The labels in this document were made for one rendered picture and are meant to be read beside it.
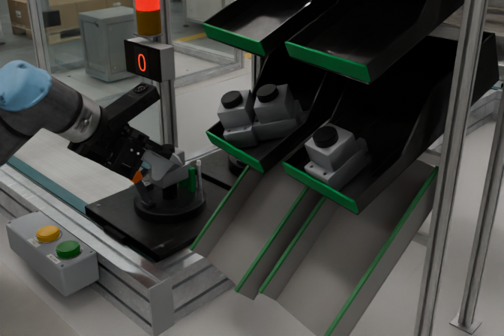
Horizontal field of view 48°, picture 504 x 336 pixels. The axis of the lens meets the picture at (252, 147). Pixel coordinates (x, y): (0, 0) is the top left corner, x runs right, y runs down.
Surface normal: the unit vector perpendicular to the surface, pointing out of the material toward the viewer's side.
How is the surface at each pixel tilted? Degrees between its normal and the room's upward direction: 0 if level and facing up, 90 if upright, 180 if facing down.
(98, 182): 0
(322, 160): 115
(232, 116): 109
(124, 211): 0
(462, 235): 0
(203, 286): 90
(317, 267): 45
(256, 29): 25
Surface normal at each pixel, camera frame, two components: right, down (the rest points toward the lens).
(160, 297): 0.72, 0.29
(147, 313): -0.69, 0.30
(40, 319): 0.00, -0.91
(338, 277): -0.57, -0.47
